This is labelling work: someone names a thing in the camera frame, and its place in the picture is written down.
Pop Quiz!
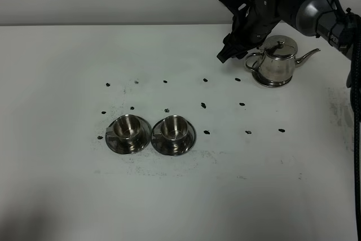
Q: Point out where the right stainless steel saucer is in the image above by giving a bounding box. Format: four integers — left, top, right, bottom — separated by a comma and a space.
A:
151, 120, 196, 156

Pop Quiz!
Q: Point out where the left stainless steel saucer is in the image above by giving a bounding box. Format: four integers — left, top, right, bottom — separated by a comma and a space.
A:
105, 116, 152, 155

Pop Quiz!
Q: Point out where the left stainless steel teacup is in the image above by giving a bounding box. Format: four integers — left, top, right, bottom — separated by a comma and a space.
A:
106, 115, 142, 141

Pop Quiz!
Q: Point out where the stainless steel teacup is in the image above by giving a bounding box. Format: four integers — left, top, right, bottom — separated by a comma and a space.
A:
106, 115, 142, 141
152, 115, 189, 142

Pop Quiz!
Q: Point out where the steel teapot saucer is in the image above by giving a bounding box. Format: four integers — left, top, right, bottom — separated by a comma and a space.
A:
252, 72, 293, 88

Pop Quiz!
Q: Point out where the right stainless steel teacup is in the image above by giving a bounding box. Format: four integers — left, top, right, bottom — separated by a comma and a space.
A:
152, 115, 189, 142

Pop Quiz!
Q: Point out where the stainless steel teapot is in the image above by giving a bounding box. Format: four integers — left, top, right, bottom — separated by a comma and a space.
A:
244, 35, 320, 81

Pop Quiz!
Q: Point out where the stainless steel saucer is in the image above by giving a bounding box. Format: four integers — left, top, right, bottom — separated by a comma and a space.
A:
105, 116, 152, 155
151, 120, 196, 156

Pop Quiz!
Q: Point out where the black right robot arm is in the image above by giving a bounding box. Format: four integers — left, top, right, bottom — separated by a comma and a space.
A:
217, 0, 360, 87

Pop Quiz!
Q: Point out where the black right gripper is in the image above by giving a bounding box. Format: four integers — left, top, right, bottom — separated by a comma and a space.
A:
217, 4, 279, 63

